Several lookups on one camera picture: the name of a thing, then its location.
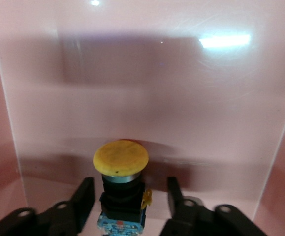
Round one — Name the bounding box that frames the yellow mushroom push button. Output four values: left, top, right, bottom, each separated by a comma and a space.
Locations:
93, 139, 153, 236

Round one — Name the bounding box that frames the pink plastic bin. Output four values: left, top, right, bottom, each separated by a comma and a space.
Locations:
0, 0, 285, 236

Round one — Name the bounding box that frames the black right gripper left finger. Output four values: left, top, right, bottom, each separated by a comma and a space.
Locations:
0, 177, 95, 236

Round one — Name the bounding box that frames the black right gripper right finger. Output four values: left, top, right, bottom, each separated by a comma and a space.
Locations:
159, 176, 267, 236

